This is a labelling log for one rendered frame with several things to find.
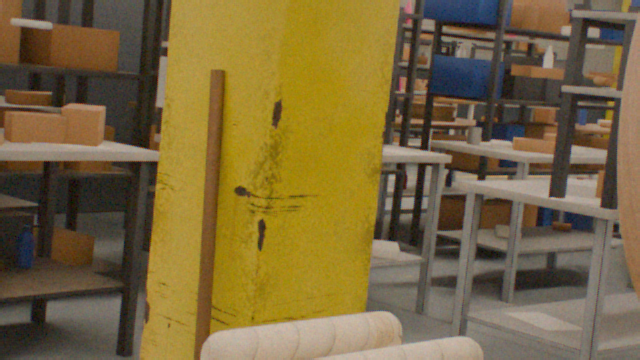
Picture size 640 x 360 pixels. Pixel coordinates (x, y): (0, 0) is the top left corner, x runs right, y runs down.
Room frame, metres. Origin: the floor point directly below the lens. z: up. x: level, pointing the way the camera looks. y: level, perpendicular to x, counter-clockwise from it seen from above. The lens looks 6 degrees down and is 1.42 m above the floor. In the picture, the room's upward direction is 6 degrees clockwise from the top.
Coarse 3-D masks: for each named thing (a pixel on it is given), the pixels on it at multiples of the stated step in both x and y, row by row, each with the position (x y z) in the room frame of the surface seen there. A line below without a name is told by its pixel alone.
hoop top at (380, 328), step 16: (320, 320) 0.89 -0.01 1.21; (336, 320) 0.90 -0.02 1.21; (352, 320) 0.91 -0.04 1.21; (368, 320) 0.92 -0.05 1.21; (384, 320) 0.93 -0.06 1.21; (224, 336) 0.82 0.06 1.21; (240, 336) 0.82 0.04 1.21; (256, 336) 0.83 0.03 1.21; (272, 336) 0.84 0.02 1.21; (288, 336) 0.85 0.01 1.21; (304, 336) 0.86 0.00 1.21; (320, 336) 0.87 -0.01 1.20; (336, 336) 0.88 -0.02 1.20; (352, 336) 0.89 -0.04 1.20; (368, 336) 0.91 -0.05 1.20; (384, 336) 0.92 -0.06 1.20; (208, 352) 0.81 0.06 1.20; (224, 352) 0.81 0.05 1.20; (240, 352) 0.81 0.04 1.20; (256, 352) 0.82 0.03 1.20; (272, 352) 0.83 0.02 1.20; (288, 352) 0.85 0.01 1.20; (304, 352) 0.86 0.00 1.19; (320, 352) 0.87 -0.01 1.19; (336, 352) 0.88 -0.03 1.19; (352, 352) 0.90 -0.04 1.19
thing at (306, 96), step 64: (192, 0) 1.96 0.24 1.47; (256, 0) 1.86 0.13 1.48; (320, 0) 1.87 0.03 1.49; (384, 0) 1.98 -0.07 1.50; (192, 64) 1.95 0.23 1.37; (256, 64) 1.85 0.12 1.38; (320, 64) 1.88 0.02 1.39; (384, 64) 1.99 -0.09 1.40; (192, 128) 1.94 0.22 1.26; (256, 128) 1.84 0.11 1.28; (320, 128) 1.89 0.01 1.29; (384, 128) 2.01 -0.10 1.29; (192, 192) 1.93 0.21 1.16; (256, 192) 1.83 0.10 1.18; (320, 192) 1.91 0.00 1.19; (192, 256) 1.92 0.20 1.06; (256, 256) 1.82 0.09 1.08; (320, 256) 1.92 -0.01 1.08; (192, 320) 1.91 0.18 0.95; (256, 320) 1.82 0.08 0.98
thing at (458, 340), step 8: (456, 336) 0.89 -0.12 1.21; (408, 344) 0.84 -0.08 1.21; (416, 344) 0.84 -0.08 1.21; (424, 344) 0.85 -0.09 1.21; (432, 344) 0.85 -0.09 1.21; (440, 344) 0.86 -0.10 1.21; (448, 344) 0.86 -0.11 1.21; (456, 344) 0.87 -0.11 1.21; (464, 344) 0.87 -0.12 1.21; (472, 344) 0.88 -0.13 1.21; (360, 352) 0.80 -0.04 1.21; (368, 352) 0.81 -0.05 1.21; (376, 352) 0.81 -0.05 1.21; (384, 352) 0.81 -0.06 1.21; (392, 352) 0.82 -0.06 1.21; (400, 352) 0.82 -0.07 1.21; (408, 352) 0.83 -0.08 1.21; (416, 352) 0.83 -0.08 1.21; (424, 352) 0.84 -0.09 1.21; (432, 352) 0.84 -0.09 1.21; (440, 352) 0.85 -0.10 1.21; (448, 352) 0.85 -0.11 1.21; (456, 352) 0.86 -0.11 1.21; (464, 352) 0.86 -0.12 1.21; (472, 352) 0.87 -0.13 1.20; (480, 352) 0.88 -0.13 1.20
